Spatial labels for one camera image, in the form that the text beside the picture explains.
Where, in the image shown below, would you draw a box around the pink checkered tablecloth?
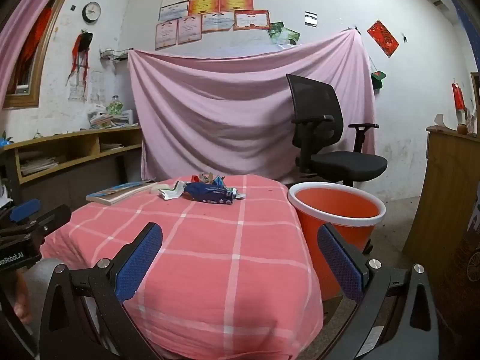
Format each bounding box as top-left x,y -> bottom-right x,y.
39,174 -> 325,360

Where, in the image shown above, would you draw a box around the black mesh office chair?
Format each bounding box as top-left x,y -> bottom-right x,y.
286,74 -> 388,188

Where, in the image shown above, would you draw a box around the round black wall clock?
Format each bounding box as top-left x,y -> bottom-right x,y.
82,1 -> 102,23

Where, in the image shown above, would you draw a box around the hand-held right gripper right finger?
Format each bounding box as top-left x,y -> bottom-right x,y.
317,222 -> 441,360

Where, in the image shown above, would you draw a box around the blue paperback book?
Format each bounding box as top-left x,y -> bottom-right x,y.
86,181 -> 158,206

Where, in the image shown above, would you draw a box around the white green wrapper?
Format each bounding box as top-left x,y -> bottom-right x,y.
157,181 -> 187,200

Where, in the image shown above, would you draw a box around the hanging pink sheet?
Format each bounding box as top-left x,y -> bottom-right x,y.
128,30 -> 377,185

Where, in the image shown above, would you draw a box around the person's left hand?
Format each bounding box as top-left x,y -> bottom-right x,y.
13,279 -> 34,324

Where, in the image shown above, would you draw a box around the orange bucket with white rim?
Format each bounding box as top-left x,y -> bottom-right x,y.
288,182 -> 387,301

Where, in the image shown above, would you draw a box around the pink curtain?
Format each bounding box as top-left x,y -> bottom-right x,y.
0,0 -> 73,80

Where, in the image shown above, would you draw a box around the glass jar of candies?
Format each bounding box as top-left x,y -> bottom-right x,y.
106,95 -> 125,115

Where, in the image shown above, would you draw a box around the pile of papers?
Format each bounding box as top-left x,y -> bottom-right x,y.
19,152 -> 61,176

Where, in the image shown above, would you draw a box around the dark blue wrapper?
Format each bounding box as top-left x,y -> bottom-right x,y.
184,182 -> 236,205

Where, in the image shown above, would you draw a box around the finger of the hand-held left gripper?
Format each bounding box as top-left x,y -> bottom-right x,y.
9,199 -> 41,223
0,205 -> 72,239

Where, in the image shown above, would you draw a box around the red hanging wall charm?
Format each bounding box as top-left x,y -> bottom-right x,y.
451,81 -> 466,113

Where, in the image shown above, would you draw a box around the framed picture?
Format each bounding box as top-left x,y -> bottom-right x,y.
470,72 -> 480,133

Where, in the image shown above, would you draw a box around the small wall shelf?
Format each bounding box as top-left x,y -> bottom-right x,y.
99,47 -> 130,61

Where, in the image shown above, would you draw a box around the white wall calendar sheets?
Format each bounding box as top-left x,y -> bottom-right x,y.
68,70 -> 107,103

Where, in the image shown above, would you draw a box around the red black tassel decoration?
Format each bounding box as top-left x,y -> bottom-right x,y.
67,30 -> 94,84

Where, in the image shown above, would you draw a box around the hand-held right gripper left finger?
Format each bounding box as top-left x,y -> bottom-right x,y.
38,222 -> 166,360

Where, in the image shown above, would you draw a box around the stack of books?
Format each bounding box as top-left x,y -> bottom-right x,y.
88,107 -> 135,130

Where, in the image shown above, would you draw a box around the wooden cabinet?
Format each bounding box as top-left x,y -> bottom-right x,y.
403,125 -> 480,327

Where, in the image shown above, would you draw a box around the group of wall certificates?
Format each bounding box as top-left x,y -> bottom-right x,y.
155,0 -> 291,50

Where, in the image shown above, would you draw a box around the green hanging ornament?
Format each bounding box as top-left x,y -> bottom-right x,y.
370,58 -> 387,90

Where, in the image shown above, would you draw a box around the red paper wall decoration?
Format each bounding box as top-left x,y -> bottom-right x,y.
367,20 -> 400,58

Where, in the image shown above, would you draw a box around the red green wrapper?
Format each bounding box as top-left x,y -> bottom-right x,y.
190,172 -> 226,186

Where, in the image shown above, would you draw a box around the wooden window frame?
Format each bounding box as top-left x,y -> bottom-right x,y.
3,0 -> 82,110

